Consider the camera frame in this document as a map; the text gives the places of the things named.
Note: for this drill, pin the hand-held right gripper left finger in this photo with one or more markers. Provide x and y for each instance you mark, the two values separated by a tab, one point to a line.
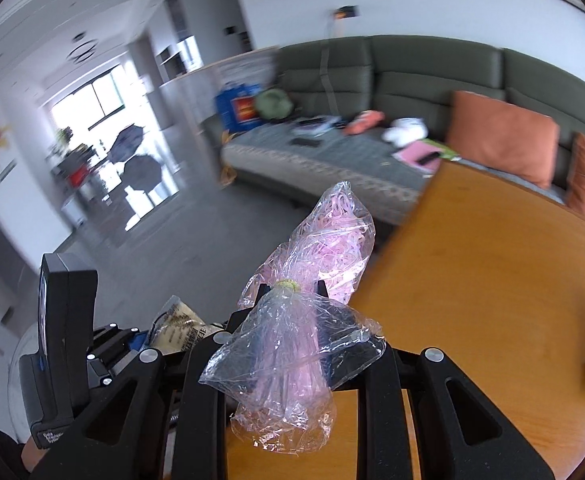
235	322

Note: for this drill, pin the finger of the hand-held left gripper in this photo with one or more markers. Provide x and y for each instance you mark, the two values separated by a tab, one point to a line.
122	336
107	370

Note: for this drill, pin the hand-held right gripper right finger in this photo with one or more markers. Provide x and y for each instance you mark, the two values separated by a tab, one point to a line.
387	385

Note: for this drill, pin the beige printed snack wrapper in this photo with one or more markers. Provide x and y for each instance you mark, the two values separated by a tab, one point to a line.
180	325

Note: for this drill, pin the clear bag of pink strips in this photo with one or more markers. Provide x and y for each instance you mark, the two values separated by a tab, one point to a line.
317	240

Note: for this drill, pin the person's left forearm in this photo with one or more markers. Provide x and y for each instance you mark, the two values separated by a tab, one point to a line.
5	455

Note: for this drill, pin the person's left hand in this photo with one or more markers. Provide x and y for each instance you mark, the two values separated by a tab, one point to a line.
33	457

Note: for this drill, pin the grey open umbrella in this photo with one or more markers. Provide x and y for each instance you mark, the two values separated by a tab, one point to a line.
141	172

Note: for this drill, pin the cluttered shelf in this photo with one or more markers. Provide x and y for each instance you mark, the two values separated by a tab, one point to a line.
77	165

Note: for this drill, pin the grey sofa mat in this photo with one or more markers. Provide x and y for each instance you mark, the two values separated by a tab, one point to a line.
332	165

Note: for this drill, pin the dark blue open umbrella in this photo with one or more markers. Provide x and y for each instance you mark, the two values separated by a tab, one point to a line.
127	142

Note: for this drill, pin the black phone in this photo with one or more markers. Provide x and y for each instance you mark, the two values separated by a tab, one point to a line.
306	142

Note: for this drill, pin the stack of booklets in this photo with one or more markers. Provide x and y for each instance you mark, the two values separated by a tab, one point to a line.
317	125

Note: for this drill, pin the blue shopping bag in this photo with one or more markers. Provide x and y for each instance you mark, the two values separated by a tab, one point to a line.
235	105

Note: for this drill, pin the green round cushion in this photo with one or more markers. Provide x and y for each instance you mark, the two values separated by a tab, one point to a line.
273	105

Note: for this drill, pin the black remote control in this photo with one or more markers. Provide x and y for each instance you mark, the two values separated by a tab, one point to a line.
427	160

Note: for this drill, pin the pink book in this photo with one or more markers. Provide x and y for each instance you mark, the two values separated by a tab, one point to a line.
412	152

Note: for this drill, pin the orange pink toy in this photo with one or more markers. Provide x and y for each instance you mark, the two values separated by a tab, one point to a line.
365	122

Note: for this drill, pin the white plush toy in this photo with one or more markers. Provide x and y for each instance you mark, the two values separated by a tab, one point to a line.
406	131

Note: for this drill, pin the large orange cushion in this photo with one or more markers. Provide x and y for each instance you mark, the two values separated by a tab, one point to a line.
502	137

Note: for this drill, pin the round ceiling light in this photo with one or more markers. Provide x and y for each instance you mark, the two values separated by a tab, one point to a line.
82	47

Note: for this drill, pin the grey-green sofa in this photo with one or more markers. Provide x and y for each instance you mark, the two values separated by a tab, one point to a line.
412	70

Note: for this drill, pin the wall control box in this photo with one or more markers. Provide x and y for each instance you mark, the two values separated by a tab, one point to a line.
345	13

